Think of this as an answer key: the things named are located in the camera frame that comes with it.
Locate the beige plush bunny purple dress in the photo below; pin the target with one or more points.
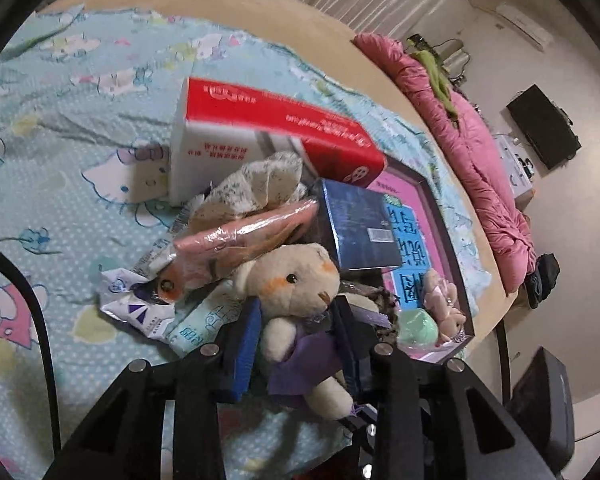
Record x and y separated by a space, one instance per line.
290 280

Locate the white and purple packet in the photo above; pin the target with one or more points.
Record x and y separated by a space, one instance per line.
140 310

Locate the printed cartoon blanket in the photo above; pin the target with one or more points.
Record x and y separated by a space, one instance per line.
55 160

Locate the dark blue box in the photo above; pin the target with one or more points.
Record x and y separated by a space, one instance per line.
355 220

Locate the white drawer cabinet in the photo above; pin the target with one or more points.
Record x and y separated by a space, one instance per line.
517 180

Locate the black desk device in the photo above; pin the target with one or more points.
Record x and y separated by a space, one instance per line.
419 40

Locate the floral white cloth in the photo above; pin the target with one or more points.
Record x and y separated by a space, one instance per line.
260 185

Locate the beige round bed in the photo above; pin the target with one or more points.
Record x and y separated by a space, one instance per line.
230 5

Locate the red and white tissue box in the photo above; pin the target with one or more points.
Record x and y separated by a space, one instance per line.
280 115

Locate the green cloth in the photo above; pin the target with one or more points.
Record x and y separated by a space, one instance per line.
437 80

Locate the black bag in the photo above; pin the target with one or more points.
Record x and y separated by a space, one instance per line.
542 280

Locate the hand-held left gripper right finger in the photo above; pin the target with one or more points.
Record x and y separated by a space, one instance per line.
349 357

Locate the leopard print item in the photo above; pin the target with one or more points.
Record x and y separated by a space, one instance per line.
385 305

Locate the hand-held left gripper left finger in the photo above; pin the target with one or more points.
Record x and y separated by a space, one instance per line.
245 350

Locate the light green tissue pack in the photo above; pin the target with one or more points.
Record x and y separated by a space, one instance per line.
205 320

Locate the pink quilt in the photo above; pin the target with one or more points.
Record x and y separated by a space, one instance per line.
460 135

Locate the black television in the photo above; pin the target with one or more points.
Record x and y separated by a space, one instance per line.
542 127

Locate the white air conditioner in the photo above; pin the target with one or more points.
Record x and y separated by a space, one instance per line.
522 22

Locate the small pink plush toy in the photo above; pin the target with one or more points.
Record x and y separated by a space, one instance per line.
442 300

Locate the pink tray box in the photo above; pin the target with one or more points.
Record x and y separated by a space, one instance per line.
410 240

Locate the dark purple tray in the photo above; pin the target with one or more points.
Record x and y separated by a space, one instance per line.
405 168

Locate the green egg sponge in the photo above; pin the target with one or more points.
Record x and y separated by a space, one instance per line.
417 332

